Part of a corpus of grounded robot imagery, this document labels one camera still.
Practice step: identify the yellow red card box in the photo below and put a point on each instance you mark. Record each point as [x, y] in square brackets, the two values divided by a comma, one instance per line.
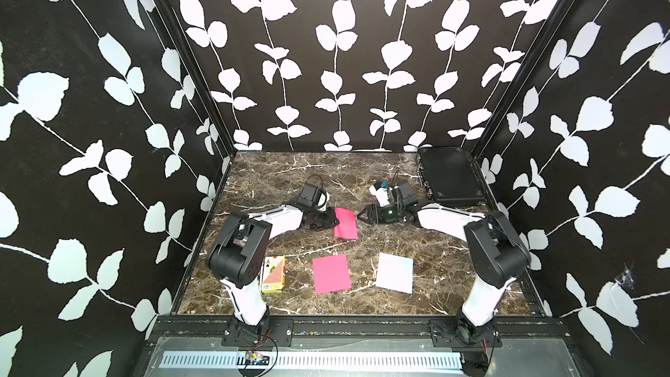
[273, 274]

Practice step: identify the white perforated strip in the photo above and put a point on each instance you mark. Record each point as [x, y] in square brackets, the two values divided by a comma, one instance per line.
[331, 361]

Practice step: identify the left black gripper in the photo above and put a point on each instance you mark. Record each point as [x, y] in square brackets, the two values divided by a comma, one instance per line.
[330, 221]

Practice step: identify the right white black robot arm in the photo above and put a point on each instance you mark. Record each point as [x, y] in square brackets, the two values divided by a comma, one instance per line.
[496, 250]

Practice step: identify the black front mounting rail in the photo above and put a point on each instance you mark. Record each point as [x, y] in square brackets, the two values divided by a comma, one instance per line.
[439, 331]

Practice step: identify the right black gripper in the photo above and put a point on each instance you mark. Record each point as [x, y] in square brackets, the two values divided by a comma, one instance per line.
[371, 214]

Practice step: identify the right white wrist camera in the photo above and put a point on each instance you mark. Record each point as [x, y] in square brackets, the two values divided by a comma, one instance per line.
[380, 192]

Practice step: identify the small circuit board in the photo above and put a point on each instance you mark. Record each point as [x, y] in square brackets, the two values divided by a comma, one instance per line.
[256, 359]

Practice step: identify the black carrying case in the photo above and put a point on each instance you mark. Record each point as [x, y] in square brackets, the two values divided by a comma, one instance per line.
[449, 178]

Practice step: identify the pink square paper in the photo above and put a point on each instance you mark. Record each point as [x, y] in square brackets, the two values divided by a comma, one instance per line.
[347, 228]
[331, 274]

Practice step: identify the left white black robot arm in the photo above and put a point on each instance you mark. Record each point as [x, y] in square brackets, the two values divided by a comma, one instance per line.
[237, 255]

